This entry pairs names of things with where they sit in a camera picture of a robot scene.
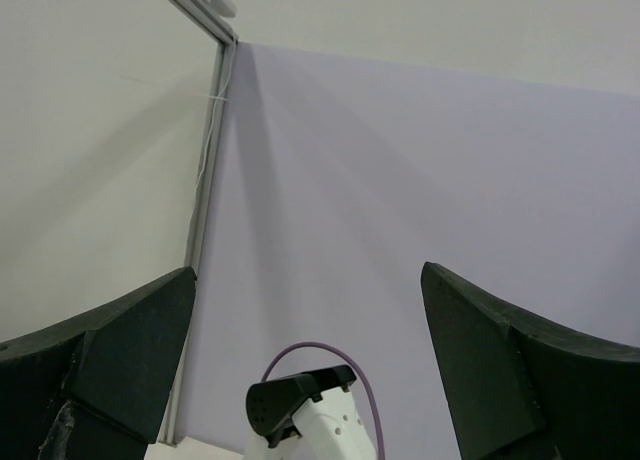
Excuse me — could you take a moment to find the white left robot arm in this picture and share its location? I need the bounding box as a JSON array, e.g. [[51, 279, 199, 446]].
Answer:
[[243, 365, 377, 460]]

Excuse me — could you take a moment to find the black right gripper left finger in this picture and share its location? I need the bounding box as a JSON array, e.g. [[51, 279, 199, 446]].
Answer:
[[1, 267, 196, 459]]

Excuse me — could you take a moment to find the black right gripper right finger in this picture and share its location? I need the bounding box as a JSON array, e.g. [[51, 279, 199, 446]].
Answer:
[[421, 262, 639, 459]]

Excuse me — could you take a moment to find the grey aluminium frame post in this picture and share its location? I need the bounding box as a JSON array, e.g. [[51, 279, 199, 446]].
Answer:
[[144, 0, 239, 447]]

